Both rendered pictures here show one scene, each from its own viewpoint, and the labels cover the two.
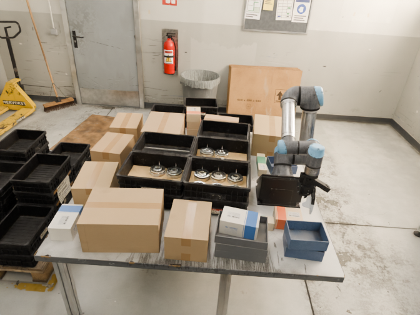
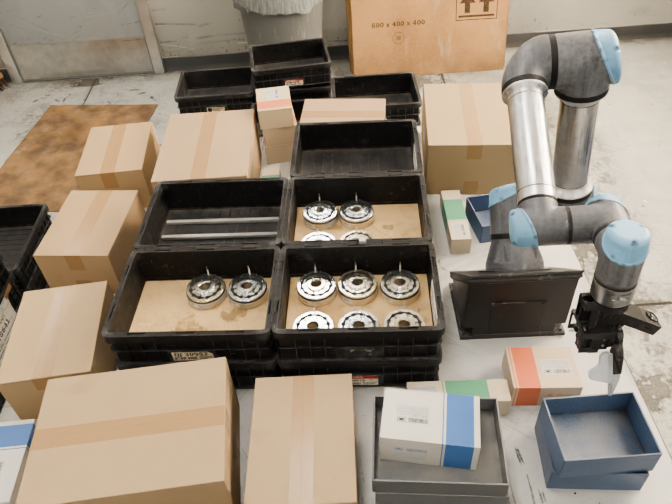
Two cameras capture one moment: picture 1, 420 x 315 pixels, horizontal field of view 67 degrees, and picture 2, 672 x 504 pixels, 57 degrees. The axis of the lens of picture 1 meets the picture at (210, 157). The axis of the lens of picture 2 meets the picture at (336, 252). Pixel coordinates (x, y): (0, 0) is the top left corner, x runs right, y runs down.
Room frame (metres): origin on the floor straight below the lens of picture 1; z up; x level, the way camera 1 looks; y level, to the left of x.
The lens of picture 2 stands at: (0.59, -0.01, 2.03)
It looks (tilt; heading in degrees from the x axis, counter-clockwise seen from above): 43 degrees down; 0
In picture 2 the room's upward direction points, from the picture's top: 4 degrees counter-clockwise
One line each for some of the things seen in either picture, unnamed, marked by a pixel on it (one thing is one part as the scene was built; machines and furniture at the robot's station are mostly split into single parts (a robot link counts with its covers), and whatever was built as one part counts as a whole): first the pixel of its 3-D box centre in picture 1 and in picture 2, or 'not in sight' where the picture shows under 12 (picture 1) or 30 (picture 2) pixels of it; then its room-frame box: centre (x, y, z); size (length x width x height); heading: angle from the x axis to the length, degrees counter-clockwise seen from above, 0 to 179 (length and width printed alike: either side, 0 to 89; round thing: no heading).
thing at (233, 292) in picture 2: (174, 170); (247, 287); (1.73, 0.23, 0.86); 0.10 x 0.10 x 0.01
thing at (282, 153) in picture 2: (193, 129); (280, 142); (2.59, 0.16, 0.74); 0.16 x 0.12 x 0.07; 6
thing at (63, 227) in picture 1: (67, 221); (4, 470); (1.32, 0.78, 0.75); 0.20 x 0.12 x 0.09; 2
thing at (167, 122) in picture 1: (164, 132); (211, 167); (2.37, 0.39, 0.80); 0.40 x 0.30 x 0.20; 179
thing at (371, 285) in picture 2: (218, 174); (357, 283); (1.71, -0.06, 0.86); 0.10 x 0.10 x 0.01
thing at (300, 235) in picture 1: (305, 235); (596, 433); (1.27, -0.54, 0.81); 0.20 x 0.15 x 0.07; 90
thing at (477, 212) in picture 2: (281, 165); (503, 215); (2.08, -0.55, 0.74); 0.20 x 0.15 x 0.07; 97
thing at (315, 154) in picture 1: (315, 155); (621, 254); (1.37, -0.52, 1.24); 0.09 x 0.08 x 0.11; 171
